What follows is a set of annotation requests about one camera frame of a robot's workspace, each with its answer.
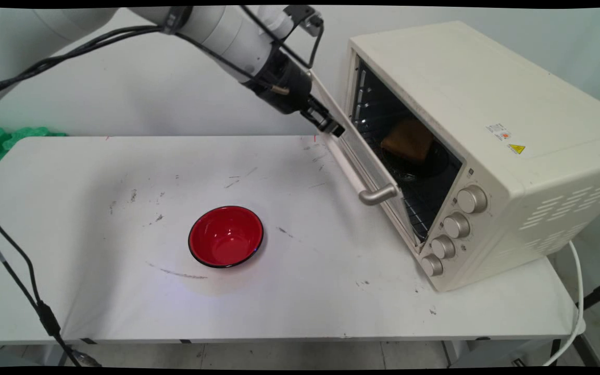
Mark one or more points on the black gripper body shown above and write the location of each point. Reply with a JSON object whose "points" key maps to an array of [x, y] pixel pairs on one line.
{"points": [[284, 86]]}

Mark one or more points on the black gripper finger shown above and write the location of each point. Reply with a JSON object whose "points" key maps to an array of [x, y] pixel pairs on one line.
{"points": [[314, 119], [331, 119]]}

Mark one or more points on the glass oven door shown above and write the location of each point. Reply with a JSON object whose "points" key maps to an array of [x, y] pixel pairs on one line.
{"points": [[367, 166]]}

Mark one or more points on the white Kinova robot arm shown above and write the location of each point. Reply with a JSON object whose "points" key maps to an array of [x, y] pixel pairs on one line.
{"points": [[216, 28]]}

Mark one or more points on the brown toast slice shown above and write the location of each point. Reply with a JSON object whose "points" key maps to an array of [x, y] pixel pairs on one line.
{"points": [[409, 139]]}

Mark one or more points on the red bowl with black rim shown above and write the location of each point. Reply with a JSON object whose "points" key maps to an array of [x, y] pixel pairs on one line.
{"points": [[225, 237]]}

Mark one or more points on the silver oven knob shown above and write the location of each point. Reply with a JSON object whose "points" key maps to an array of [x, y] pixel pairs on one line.
{"points": [[432, 264], [457, 225], [472, 199], [443, 246]]}

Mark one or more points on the white label sticker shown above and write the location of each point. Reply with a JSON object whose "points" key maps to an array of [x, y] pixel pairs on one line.
{"points": [[499, 130]]}

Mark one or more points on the cream toaster oven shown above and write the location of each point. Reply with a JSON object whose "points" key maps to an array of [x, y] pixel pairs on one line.
{"points": [[513, 130]]}

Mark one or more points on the yellow warning sticker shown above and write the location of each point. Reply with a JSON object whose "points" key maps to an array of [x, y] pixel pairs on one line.
{"points": [[517, 149]]}

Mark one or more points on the green foam piece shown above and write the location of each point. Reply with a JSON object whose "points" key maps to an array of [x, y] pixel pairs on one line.
{"points": [[3, 140]]}

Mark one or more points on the black tripod stand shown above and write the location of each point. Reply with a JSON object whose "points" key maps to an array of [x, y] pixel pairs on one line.
{"points": [[599, 294]]}

